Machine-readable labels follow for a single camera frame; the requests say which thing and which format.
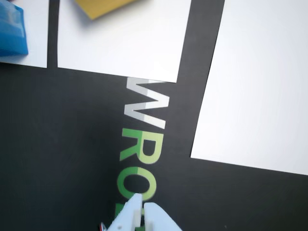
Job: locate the yellow paper box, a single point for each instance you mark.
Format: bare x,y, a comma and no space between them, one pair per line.
101,7

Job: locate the white paper sheet marked 1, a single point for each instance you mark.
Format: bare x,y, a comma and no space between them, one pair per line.
125,48

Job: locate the blue paper box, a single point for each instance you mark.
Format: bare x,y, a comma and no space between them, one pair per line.
12,31

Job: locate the white paper sheet marked HOME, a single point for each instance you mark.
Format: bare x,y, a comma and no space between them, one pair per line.
252,96

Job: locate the white paper sheet marked 2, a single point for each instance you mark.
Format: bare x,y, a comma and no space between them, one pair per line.
36,36

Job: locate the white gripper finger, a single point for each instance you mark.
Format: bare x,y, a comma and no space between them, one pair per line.
157,221
126,216

